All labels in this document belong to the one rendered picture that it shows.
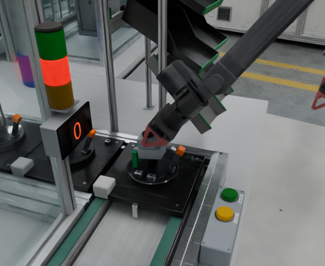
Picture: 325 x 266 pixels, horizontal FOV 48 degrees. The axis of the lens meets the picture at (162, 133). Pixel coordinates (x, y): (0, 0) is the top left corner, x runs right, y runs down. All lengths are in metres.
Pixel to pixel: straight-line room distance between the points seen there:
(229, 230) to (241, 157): 0.44
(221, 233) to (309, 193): 0.40
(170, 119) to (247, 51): 0.23
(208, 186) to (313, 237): 0.30
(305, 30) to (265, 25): 4.18
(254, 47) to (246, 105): 0.81
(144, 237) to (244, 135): 0.64
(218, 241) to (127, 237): 0.22
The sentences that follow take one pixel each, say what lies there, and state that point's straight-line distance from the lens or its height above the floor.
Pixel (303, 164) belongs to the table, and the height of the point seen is 0.86.
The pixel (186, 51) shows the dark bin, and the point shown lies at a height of 1.22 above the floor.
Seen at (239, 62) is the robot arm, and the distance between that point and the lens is 0.80.
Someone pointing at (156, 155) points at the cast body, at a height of 1.05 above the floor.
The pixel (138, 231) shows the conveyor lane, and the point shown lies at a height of 0.92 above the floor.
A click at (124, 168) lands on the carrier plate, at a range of 1.02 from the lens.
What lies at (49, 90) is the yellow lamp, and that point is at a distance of 0.72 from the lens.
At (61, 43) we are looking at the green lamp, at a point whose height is 1.39.
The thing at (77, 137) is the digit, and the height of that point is 1.19.
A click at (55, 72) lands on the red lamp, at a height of 1.34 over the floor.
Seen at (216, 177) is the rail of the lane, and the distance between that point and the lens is 1.01.
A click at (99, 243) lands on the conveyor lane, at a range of 0.91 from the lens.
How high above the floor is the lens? 1.60
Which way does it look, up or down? 33 degrees down
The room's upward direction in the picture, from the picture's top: straight up
